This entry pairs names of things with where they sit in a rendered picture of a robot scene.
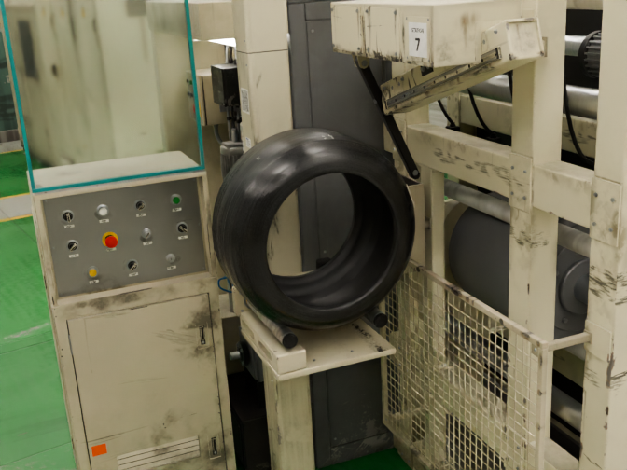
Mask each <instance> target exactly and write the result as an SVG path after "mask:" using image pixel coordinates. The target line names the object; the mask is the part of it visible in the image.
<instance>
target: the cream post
mask: <svg viewBox="0 0 627 470"><path fill-rule="evenodd" d="M231 3H232V15H233V25H234V36H235V38H234V40H235V47H236V59H237V70H238V81H239V92H240V103H241V114H242V125H243V137H244V153H245V152H246V151H248V150H249V149H250V148H249V147H247V146H246V139H245V137H247V138H249V139H250V140H251V147H253V146H254V145H256V144H257V143H259V142H261V141H262V140H264V139H266V138H268V137H270V136H273V135H275V134H277V133H279V132H282V131H288V130H293V120H292V106H291V91H290V77H289V63H288V50H287V34H286V6H285V0H231ZM241 88H244V89H247V90H248V102H249V114H250V115H249V114H246V113H245V112H243V109H242V97H241ZM267 259H268V264H269V268H270V272H271V274H275V275H279V276H286V275H291V274H296V273H301V272H302V264H301V249H300V221H299V206H298V192H297V190H294V191H293V192H292V193H291V194H290V195H289V196H288V197H287V198H286V200H285V201H284V202H283V203H282V205H281V206H280V208H279V209H278V211H277V213H276V215H275V217H274V219H273V220H272V224H271V227H270V230H269V235H268V240H267ZM262 367H263V368H262V369H263V378H264V389H265V400H266V411H267V423H268V433H269V444H270V454H271V466H272V470H315V463H314V436H313V421H312V407H311V393H310V378H309V375H304V376H300V377H296V378H293V379H289V380H281V381H278V380H277V379H276V378H275V377H274V376H273V374H272V373H271V371H270V370H269V369H268V368H267V366H266V365H265V364H264V362H263V361H262Z"/></svg>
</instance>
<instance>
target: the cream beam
mask: <svg viewBox="0 0 627 470"><path fill-rule="evenodd" d="M521 9H522V0H355V1H343V2H331V24H332V47H333V51H334V52H339V53H345V54H351V55H356V56H363V57H369V58H374V59H380V60H386V61H392V62H403V63H408V64H414V65H421V66H426V67H432V68H437V67H446V66H455V65H463V64H479V63H480V62H481V54H482V32H484V31H485V30H487V29H489V28H491V27H493V26H495V25H497V24H498V23H500V22H502V21H504V20H512V19H520V18H521ZM409 22H420V23H426V31H427V58H422V57H415V56H409Z"/></svg>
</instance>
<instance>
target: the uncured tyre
mask: <svg viewBox="0 0 627 470"><path fill-rule="evenodd" d="M323 135H333V136H334V137H335V138H336V139H328V140H323V139H322V137H321V136H323ZM259 155H261V156H263V158H261V159H260V160H259V161H258V162H255V161H254V159H255V158H257V157H258V156H259ZM329 173H342V175H343V176H344V178H345V179H346V181H347V183H348V185H349V188H350V189H351V193H352V197H353V203H354V215H353V222H352V226H351V229H350V231H349V234H348V236H347V238H346V240H345V242H344V244H343V246H342V247H341V249H340V250H339V252H338V253H337V254H336V255H335V256H334V257H332V258H331V259H330V260H329V261H328V263H326V264H325V265H323V266H322V267H320V268H319V269H317V270H314V271H311V272H309V273H306V274H302V275H298V276H279V275H275V274H271V272H270V268H269V264H268V259H267V240H268V235H269V230H270V227H271V224H272V220H273V219H274V217H275V215H276V213H277V211H278V209H279V208H280V206H281V205H282V203H283V202H284V201H285V200H286V198H287V197H288V196H289V195H290V194H291V193H292V192H293V191H294V190H296V189H297V188H298V187H300V186H301V185H303V184H304V183H306V182H308V181H310V180H312V179H314V178H315V177H318V176H321V175H325V174H329ZM212 234H213V243H214V247H215V252H216V257H217V260H218V262H219V265H220V267H221V268H222V270H223V271H224V273H225V275H226V276H227V278H228V279H229V280H230V282H231V283H232V284H233V285H234V287H235V288H236V289H237V290H238V291H239V292H240V293H241V295H242V296H243V297H244V298H245V299H246V300H247V302H248V303H249V304H250V305H251V306H252V307H253V308H254V309H255V310H256V311H258V312H259V313H260V314H262V315H263V316H265V317H266V318H268V319H270V320H271V321H273V322H275V323H277V324H279V325H284V326H287V327H291V328H295V329H299V330H307V331H320V330H328V329H333V328H337V327H340V326H343V325H348V324H350V323H352V322H354V321H356V320H358V319H359V318H361V317H363V316H365V315H366V314H368V313H369V312H370V311H372V310H373V309H375V308H376V307H377V306H378V305H379V304H380V303H382V302H383V301H384V300H385V298H386V297H387V296H388V295H389V294H390V293H391V292H392V290H393V289H394V288H395V286H396V285H397V283H398V281H399V280H400V278H401V276H402V274H403V272H404V270H405V268H406V267H407V265H408V262H409V260H410V257H411V251H412V247H413V243H414V236H415V213H414V207H413V203H412V200H411V196H410V193H409V190H408V188H407V185H406V183H405V181H404V180H403V178H402V176H401V175H400V173H399V172H398V171H397V169H396V167H395V166H394V165H393V164H392V163H391V161H390V160H389V159H388V158H387V157H385V156H384V155H383V154H382V153H381V152H379V151H378V150H376V149H375V148H373V147H372V146H370V145H367V144H365V143H362V142H360V141H357V140H356V139H353V138H350V137H348V136H345V135H343V134H340V133H337V132H335V131H329V130H326V129H319V128H298V129H293V130H288V131H282V132H279V133H277V134H275V135H273V136H270V137H268V138H266V139H264V140H262V141H261V142H259V143H257V144H256V145H254V146H253V147H251V148H250V149H249V150H248V151H246V152H245V153H244V154H243V155H242V156H241V157H240V158H239V159H238V160H237V161H236V162H235V164H234V165H233V166H232V168H231V169H230V171H229V172H228V174H227V175H226V177H225V179H224V181H223V183H222V185H221V187H220V189H219V191H218V193H217V196H216V202H215V207H214V211H213V222H212Z"/></svg>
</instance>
